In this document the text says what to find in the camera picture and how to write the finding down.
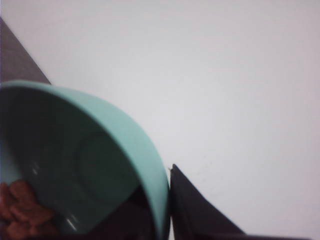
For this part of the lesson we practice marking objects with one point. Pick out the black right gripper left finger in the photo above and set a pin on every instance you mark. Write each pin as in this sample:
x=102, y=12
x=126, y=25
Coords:
x=132, y=220

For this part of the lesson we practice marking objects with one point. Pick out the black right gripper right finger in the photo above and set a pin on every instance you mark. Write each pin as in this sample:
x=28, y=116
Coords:
x=194, y=217

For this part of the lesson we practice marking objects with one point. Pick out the brown beef cubes pile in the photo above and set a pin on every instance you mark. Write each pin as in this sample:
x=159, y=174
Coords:
x=21, y=215

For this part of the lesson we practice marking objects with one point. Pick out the mint green bowl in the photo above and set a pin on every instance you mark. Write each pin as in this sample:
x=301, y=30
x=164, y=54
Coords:
x=83, y=156

